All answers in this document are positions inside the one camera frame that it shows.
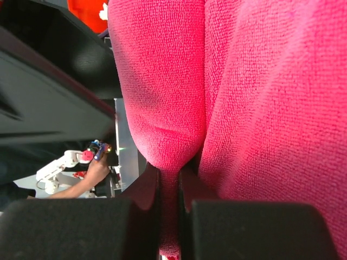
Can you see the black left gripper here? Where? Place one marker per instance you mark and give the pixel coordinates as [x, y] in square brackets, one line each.
[57, 76]

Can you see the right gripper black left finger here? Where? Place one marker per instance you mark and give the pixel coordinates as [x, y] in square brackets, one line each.
[123, 227]

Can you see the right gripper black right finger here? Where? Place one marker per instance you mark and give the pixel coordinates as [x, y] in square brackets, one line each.
[212, 228]

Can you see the operator forearm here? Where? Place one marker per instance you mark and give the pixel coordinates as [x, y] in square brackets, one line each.
[97, 172]

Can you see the red microfiber towel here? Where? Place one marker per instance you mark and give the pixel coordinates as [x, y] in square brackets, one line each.
[252, 92]

